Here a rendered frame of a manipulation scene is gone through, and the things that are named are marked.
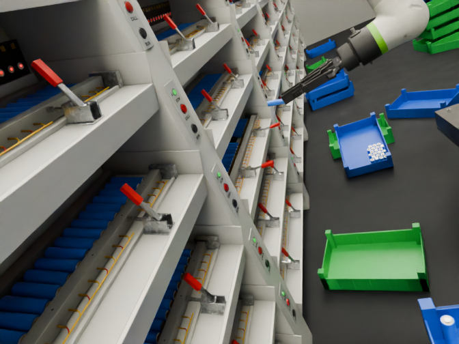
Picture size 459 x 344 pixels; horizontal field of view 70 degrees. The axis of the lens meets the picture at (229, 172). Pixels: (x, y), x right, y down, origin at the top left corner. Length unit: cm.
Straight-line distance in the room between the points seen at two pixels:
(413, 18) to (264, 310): 80
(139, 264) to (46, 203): 16
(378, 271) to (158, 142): 84
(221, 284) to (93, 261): 27
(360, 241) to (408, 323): 33
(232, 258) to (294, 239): 58
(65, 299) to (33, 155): 16
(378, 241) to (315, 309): 33
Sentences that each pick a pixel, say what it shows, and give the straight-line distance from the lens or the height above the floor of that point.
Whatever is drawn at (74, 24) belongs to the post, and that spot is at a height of 97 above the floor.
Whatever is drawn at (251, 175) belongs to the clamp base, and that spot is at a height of 48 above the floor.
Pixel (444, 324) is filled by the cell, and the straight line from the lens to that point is 61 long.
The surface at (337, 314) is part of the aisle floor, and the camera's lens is 112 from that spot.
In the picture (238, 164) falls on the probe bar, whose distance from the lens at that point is 95.
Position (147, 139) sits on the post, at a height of 75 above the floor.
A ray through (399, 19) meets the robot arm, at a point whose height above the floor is 68.
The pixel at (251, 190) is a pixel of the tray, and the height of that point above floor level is 47.
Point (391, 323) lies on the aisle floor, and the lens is 108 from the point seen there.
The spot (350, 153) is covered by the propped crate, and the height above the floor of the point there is 5.
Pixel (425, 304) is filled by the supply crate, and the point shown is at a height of 40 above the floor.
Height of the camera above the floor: 89
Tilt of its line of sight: 24 degrees down
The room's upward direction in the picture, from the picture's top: 27 degrees counter-clockwise
